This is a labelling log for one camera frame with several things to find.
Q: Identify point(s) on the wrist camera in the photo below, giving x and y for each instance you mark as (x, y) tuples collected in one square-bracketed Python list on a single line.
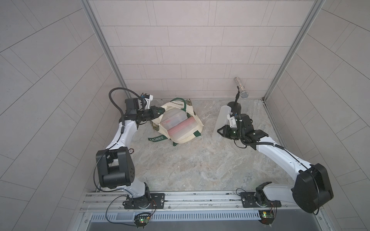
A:
[(233, 119), (147, 99)]

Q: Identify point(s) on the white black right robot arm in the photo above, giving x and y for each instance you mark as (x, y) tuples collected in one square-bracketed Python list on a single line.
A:
[(311, 189)]

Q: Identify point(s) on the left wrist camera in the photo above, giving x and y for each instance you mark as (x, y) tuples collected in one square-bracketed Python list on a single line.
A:
[(147, 99)]

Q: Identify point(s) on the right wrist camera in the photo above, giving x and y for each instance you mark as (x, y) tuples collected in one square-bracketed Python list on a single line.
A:
[(233, 119)]

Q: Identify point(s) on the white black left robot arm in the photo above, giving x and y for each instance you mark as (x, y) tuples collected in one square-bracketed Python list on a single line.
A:
[(115, 170)]

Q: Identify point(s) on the green circuit board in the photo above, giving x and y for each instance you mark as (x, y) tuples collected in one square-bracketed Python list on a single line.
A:
[(142, 219), (267, 217)]

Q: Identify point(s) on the left green circuit board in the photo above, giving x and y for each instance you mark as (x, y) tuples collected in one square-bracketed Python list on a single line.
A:
[(142, 219)]

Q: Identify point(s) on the aluminium mounting rail frame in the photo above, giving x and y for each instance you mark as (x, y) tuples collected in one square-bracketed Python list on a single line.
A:
[(194, 211)]

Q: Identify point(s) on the translucent pink pencil case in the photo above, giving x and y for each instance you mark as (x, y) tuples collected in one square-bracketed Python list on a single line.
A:
[(183, 129)]

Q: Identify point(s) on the cream canvas tote bag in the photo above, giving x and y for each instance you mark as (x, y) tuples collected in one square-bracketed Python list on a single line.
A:
[(182, 104)]

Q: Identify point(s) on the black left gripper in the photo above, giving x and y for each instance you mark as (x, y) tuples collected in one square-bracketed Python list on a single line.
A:
[(151, 113)]

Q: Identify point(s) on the right green circuit board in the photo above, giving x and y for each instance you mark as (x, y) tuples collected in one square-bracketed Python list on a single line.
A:
[(267, 217)]

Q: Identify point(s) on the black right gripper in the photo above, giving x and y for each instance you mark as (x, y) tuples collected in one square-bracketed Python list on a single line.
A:
[(225, 132)]

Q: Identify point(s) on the silver microphone on stand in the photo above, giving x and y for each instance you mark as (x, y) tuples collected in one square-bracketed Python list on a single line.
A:
[(242, 93)]

